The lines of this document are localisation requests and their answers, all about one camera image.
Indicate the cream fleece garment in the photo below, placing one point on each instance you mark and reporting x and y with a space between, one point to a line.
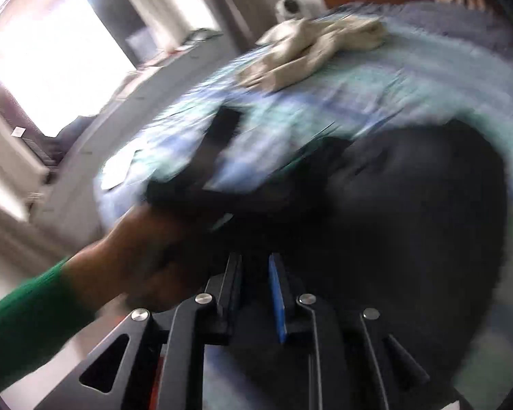
300 47

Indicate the brown curtain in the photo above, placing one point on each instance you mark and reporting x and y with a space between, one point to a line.
243 21

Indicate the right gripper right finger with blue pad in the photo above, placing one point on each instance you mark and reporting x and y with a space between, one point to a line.
354 360

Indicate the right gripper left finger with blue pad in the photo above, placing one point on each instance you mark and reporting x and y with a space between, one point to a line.
154 360

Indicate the striped blue green bedspread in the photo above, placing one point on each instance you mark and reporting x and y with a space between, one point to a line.
416 76

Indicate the black puffer jacket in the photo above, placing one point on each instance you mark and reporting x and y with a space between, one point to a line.
410 221

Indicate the green sleeved left forearm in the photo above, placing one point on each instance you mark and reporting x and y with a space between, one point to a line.
36 320

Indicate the white paper on bed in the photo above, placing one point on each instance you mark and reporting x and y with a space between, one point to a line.
116 168

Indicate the blue grey checked duvet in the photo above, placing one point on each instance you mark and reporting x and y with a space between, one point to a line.
480 27

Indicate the person's left hand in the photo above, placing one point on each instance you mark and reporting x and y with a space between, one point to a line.
133 260

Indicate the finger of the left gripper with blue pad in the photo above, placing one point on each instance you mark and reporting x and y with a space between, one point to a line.
220 133

